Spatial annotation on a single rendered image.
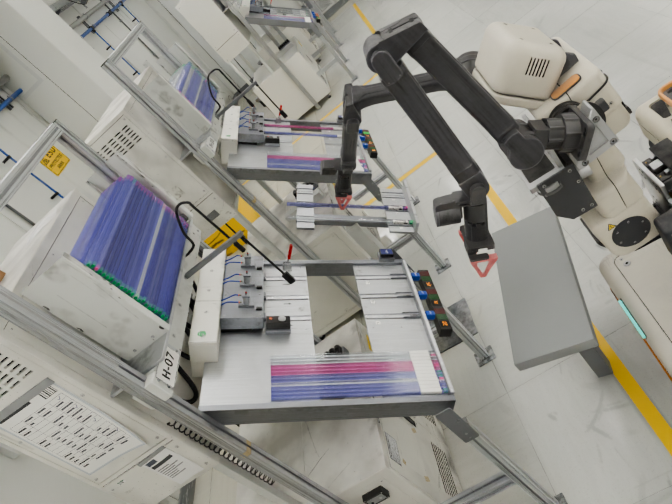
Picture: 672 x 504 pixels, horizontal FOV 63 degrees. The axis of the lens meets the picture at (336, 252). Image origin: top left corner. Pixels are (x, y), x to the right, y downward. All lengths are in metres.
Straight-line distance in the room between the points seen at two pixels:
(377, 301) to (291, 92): 4.60
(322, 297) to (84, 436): 1.81
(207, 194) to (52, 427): 1.49
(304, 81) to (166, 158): 3.72
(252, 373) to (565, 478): 1.20
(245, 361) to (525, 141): 0.99
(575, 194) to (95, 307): 1.25
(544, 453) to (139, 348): 1.51
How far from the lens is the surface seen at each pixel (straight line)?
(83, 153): 1.96
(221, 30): 6.17
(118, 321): 1.52
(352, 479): 1.89
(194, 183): 2.78
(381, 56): 1.12
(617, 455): 2.23
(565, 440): 2.31
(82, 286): 1.47
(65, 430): 1.67
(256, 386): 1.63
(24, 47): 4.81
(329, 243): 2.96
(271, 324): 1.75
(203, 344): 1.66
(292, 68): 6.25
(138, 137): 2.73
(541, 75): 1.40
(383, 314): 1.88
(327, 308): 3.22
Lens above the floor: 1.95
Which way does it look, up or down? 30 degrees down
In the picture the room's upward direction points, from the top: 46 degrees counter-clockwise
